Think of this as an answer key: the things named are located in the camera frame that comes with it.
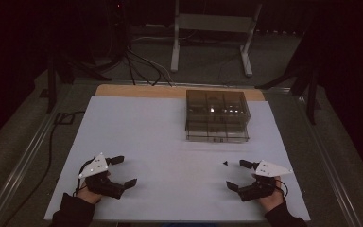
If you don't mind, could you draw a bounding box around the bundle of black floor cables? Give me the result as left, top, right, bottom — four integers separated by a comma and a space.
119, 46, 175, 87

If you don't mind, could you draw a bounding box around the smoky transparent drawer box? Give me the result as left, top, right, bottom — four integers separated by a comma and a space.
184, 89, 251, 144

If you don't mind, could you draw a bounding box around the right hand-held gripper black cable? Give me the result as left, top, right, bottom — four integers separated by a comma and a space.
275, 179, 289, 201

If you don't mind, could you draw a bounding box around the aluminium floor rail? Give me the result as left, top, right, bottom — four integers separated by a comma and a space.
0, 102, 62, 227
294, 93, 363, 227
75, 79, 292, 93

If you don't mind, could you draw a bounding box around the white table sheet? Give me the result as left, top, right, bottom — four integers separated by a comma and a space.
43, 95, 312, 222

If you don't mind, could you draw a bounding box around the hand-held gripper black cable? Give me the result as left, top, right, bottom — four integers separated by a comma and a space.
73, 158, 95, 198
275, 179, 289, 201

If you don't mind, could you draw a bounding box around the person's left hand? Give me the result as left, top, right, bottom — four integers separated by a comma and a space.
75, 170, 112, 205

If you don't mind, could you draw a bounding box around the white metal stand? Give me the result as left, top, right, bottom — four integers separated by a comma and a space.
169, 0, 265, 78

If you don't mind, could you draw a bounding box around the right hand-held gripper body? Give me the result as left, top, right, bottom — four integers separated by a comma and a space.
237, 159, 294, 203

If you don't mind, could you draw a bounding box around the white floor cable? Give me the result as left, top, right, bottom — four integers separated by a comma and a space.
130, 35, 175, 87

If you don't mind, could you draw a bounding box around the person's right hand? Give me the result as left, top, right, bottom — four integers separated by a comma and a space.
251, 172, 285, 213

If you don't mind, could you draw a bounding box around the long black floor cable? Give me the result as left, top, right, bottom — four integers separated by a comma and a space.
1, 110, 87, 227

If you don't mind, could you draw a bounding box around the left hand-held gripper black cable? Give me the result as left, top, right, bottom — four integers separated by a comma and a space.
73, 158, 95, 198

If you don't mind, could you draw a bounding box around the black tripod stand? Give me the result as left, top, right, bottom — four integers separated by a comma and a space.
254, 56, 324, 126

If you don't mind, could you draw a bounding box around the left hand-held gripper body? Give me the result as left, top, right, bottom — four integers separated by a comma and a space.
78, 152, 127, 200

